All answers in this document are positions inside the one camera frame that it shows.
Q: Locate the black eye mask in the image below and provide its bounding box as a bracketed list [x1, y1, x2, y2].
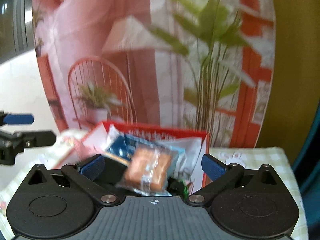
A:
[95, 156, 189, 199]

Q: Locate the blue cotton pad bag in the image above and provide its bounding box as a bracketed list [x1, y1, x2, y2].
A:
[105, 124, 160, 166]

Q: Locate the orange snack packet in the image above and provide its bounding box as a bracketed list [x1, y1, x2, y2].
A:
[116, 144, 185, 192]

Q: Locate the printed room scene backdrop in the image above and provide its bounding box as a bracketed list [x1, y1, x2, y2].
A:
[32, 0, 275, 148]

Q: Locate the red strawberry cardboard box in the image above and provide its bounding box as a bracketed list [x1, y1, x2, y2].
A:
[53, 120, 208, 193]

